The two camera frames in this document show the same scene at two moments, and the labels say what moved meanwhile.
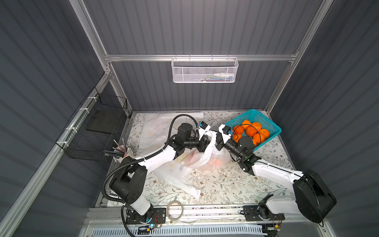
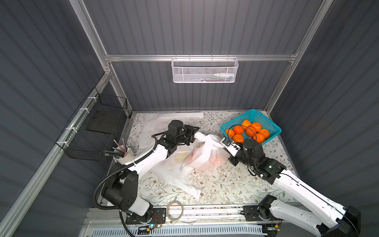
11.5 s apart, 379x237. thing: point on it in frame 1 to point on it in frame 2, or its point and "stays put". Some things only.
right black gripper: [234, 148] to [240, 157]
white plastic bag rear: [154, 128] stays put
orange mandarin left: [238, 130] stays put
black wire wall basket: [94, 128] stays put
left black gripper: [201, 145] to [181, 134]
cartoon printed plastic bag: [213, 158] stays put
